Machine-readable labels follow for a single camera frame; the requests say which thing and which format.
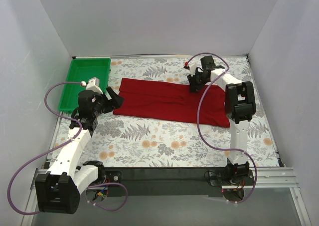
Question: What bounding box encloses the red t shirt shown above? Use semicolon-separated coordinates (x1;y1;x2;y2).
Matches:
113;78;230;128

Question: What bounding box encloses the green plastic tray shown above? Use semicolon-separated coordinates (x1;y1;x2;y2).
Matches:
58;58;111;113

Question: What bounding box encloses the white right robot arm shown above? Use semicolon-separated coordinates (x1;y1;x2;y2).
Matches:
184;52;256;185

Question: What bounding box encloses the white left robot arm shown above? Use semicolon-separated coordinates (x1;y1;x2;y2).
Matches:
35;87;124;214

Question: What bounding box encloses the floral patterned table mat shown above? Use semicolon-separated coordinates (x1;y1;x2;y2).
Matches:
51;56;280;167

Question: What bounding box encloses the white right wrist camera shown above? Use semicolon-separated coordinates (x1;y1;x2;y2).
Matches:
184;62;197;76

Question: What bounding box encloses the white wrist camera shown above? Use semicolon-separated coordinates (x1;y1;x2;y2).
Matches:
81;77;104;95
184;62;197;76

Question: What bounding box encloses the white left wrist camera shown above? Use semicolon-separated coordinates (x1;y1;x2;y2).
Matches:
81;77;104;95

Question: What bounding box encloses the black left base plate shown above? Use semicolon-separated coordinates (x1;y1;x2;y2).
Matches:
96;170;122;184

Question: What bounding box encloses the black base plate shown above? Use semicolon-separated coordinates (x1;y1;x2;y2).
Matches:
204;170;255;187
96;170;122;184

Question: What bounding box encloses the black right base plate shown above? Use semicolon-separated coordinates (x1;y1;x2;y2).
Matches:
204;170;255;187

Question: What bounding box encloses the aluminium frame rail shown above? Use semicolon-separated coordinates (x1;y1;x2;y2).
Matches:
22;167;311;226

